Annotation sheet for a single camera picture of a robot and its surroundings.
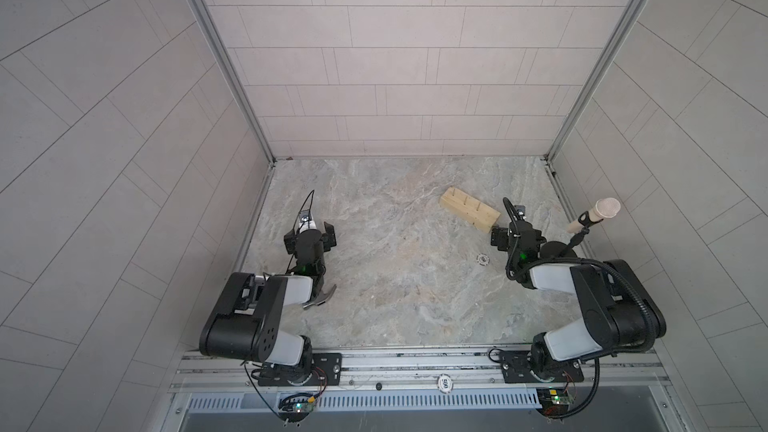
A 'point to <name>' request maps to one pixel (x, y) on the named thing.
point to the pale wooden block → (468, 209)
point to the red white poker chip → (483, 259)
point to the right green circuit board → (560, 398)
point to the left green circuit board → (302, 407)
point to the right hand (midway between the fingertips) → (511, 224)
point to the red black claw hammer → (320, 302)
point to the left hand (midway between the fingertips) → (315, 221)
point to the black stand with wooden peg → (606, 208)
